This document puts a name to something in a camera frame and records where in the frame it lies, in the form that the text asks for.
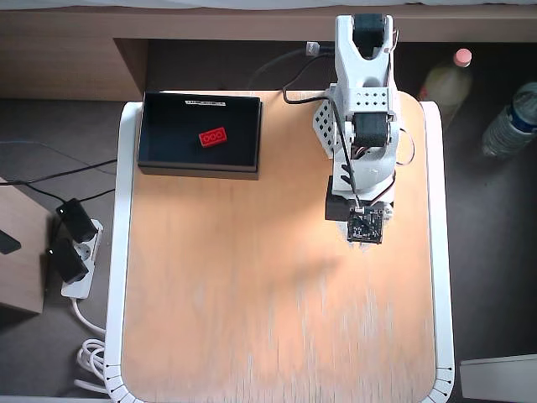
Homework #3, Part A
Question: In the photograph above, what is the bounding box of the brown wooden box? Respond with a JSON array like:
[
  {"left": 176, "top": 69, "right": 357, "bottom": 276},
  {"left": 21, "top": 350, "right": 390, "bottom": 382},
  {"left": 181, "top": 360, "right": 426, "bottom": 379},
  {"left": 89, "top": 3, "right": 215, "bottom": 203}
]
[{"left": 0, "top": 175, "right": 52, "bottom": 316}]

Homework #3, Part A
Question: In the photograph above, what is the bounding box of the black cardboard bin box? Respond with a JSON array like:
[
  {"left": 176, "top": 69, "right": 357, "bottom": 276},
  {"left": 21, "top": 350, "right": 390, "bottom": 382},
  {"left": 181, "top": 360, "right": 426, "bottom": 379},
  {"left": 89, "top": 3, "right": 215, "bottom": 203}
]
[{"left": 137, "top": 91, "right": 263, "bottom": 181}]

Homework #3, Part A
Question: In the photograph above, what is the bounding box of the long black floor cable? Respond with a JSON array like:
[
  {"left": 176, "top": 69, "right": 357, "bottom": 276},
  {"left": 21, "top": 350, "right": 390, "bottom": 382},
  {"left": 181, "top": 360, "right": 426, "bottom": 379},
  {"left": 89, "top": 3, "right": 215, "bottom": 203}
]
[{"left": 0, "top": 159, "right": 118, "bottom": 186}]

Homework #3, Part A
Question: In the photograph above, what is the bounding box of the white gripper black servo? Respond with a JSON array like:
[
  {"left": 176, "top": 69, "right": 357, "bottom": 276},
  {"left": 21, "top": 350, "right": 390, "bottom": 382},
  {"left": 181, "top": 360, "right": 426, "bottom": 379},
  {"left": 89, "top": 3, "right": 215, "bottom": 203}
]
[{"left": 325, "top": 144, "right": 398, "bottom": 222}]

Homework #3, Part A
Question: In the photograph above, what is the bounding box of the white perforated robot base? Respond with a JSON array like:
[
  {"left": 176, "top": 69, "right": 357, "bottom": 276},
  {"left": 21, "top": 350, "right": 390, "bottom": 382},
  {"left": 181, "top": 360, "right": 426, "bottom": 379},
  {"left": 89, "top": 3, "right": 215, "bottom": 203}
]
[{"left": 312, "top": 83, "right": 341, "bottom": 160}]

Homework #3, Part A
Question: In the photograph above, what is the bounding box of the black power adapter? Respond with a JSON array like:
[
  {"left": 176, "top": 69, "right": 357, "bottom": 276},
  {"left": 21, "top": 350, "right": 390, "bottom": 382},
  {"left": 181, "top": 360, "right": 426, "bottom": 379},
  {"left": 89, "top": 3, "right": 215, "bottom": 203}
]
[
  {"left": 44, "top": 238, "right": 90, "bottom": 283},
  {"left": 55, "top": 198, "right": 98, "bottom": 243}
]

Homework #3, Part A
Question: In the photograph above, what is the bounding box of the juice bottle pink cap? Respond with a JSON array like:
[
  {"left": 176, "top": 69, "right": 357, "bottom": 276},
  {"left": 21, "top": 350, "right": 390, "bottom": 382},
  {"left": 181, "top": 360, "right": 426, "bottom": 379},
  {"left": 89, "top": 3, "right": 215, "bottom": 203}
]
[{"left": 417, "top": 48, "right": 475, "bottom": 122}]

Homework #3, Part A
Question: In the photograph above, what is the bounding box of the grey white box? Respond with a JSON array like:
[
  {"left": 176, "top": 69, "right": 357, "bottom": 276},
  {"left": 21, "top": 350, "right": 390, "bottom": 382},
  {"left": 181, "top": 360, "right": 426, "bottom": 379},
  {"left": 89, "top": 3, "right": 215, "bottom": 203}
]
[{"left": 459, "top": 353, "right": 537, "bottom": 403}]

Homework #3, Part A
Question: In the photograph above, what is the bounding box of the black adapter cable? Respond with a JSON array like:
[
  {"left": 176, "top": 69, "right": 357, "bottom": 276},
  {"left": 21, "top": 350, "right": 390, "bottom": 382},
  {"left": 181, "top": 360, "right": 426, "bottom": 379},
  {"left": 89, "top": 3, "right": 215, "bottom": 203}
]
[
  {"left": 81, "top": 187, "right": 117, "bottom": 203},
  {"left": 18, "top": 180, "right": 65, "bottom": 207}
]

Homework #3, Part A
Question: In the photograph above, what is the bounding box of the grey usb extension cable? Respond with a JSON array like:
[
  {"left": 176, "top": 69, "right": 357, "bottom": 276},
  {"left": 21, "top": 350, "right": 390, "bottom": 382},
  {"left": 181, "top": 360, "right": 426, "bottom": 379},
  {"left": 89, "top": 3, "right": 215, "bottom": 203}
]
[{"left": 249, "top": 40, "right": 320, "bottom": 89}]

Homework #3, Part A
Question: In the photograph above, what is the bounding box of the black camera usb cable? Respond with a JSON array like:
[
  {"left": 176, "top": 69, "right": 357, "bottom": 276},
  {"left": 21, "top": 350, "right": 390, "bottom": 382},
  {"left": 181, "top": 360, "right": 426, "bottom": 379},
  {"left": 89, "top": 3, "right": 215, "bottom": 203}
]
[{"left": 281, "top": 43, "right": 364, "bottom": 212}]

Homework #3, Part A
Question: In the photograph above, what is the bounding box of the brown wooden bed frame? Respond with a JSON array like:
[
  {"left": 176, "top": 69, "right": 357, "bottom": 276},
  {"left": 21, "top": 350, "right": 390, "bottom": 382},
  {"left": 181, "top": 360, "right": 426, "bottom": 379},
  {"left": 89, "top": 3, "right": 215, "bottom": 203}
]
[{"left": 0, "top": 4, "right": 537, "bottom": 102}]

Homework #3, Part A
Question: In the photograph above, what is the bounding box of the white table frame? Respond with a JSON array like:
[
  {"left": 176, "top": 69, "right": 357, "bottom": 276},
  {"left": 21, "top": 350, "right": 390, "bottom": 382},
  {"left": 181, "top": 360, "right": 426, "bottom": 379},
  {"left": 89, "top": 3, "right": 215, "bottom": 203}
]
[{"left": 102, "top": 99, "right": 456, "bottom": 403}]

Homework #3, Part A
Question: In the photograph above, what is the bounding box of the clear plastic water bottle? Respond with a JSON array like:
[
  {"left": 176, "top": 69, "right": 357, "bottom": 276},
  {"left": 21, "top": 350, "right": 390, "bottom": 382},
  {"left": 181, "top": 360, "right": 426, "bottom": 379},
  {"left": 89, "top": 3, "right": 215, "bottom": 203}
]
[{"left": 481, "top": 81, "right": 537, "bottom": 160}]

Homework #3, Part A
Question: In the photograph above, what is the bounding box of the white bed sheet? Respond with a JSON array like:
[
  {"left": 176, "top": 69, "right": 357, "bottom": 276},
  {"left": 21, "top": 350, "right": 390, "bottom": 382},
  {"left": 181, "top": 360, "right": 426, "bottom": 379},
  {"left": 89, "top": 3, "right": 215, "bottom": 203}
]
[{"left": 0, "top": 0, "right": 537, "bottom": 10}]

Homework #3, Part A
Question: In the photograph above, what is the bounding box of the white power strip cable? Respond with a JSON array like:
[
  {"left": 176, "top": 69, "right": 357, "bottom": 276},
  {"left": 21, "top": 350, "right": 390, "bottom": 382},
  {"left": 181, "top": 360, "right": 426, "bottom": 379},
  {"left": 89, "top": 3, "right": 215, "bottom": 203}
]
[{"left": 71, "top": 296, "right": 111, "bottom": 395}]

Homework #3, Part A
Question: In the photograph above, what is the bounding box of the black camera circuit board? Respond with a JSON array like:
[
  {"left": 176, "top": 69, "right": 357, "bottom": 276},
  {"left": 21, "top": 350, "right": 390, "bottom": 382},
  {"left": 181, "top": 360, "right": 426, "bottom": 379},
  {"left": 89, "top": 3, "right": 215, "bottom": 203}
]
[{"left": 346, "top": 206, "right": 385, "bottom": 247}]

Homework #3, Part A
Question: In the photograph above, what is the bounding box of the white power strip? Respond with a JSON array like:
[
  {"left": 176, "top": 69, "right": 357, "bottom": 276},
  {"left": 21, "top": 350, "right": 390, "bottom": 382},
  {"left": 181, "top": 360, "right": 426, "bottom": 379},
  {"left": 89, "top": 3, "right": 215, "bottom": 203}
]
[{"left": 60, "top": 217, "right": 104, "bottom": 300}]

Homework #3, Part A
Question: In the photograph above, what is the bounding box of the red lego block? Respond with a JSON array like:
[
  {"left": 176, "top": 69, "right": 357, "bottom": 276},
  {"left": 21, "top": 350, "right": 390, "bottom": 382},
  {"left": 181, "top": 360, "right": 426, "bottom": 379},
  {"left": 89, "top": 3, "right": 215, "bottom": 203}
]
[{"left": 198, "top": 128, "right": 230, "bottom": 149}]

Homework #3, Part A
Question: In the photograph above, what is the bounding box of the small black flat object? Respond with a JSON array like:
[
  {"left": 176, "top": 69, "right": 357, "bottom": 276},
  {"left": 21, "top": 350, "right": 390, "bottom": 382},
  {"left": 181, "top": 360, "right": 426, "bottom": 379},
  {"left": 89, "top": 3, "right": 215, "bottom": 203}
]
[{"left": 0, "top": 228, "right": 22, "bottom": 256}]

